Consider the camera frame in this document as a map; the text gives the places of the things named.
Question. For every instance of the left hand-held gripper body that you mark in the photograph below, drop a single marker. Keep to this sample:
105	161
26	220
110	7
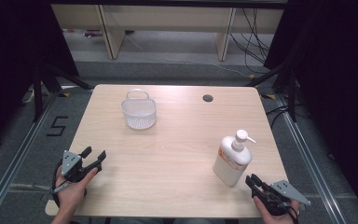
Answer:
71	161

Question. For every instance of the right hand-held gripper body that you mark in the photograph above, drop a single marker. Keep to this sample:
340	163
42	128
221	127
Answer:
287	191

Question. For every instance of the person's right hand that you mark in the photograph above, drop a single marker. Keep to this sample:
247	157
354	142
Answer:
276	219

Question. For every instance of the person's left hand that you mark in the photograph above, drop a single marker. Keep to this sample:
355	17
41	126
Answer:
70	194

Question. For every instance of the white pump bottle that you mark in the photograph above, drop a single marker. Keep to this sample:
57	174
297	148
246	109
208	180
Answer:
231	161

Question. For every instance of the yellow black tape piece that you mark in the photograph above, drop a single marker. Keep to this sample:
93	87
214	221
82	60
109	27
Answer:
268	96
64	94

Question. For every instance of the black metal stand legs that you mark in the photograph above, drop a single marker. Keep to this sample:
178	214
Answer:
292	93
38	93

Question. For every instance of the dark round table grommet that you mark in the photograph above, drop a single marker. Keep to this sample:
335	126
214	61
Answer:
208	98

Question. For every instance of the black curtain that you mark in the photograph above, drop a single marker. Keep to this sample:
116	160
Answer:
335	77
15	62

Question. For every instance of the aluminium floor rail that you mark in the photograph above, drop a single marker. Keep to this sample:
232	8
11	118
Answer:
310	155
15	155

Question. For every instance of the light wooden desk frame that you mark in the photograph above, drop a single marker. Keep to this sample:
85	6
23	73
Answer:
167	18

